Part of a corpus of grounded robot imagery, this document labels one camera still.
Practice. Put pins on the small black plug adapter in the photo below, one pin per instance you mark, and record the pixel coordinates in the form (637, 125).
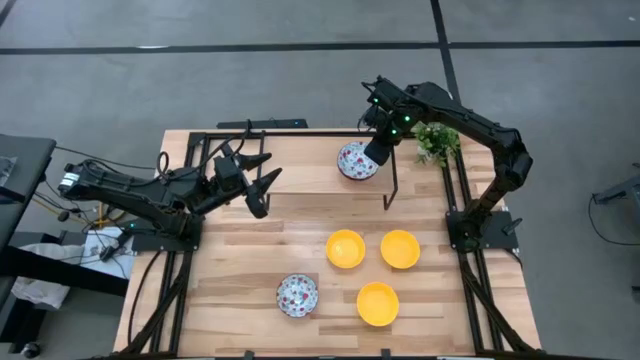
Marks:
(63, 216)

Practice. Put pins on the wooden shelf with black legs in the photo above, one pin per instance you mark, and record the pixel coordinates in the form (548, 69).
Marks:
(310, 170)

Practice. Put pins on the small green potted plant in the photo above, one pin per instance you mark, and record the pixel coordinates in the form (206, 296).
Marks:
(435, 142)

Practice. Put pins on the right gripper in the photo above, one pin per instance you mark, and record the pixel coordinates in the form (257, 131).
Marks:
(386, 124)

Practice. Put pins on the black beam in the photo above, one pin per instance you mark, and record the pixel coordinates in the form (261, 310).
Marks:
(90, 280)

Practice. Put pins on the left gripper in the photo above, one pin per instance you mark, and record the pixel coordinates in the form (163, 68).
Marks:
(227, 175)

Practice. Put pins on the black desk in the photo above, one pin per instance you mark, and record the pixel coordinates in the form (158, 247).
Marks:
(25, 160)

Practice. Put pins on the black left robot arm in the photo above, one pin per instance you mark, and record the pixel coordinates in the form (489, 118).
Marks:
(125, 192)

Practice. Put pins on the black caster wheel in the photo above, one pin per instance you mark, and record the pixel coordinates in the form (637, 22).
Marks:
(30, 350)

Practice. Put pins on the grey metal stand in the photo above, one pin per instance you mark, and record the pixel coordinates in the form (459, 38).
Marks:
(620, 192)

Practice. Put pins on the black clamp bracket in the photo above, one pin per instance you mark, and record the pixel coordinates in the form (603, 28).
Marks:
(385, 355)
(248, 355)

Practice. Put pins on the black bar with blue light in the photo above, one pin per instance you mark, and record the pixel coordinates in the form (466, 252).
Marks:
(265, 123)

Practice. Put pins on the black aluminium table frame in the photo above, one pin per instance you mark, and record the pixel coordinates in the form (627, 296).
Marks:
(196, 137)

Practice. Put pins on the yellow plastic mini bowl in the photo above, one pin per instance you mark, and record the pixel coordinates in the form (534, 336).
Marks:
(345, 249)
(400, 249)
(377, 304)

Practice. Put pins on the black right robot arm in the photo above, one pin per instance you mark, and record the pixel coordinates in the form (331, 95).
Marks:
(480, 127)

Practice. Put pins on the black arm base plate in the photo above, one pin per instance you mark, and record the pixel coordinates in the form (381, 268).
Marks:
(495, 242)
(145, 242)

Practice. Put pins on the white crumpled cloth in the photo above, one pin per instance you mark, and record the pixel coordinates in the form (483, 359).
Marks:
(40, 295)

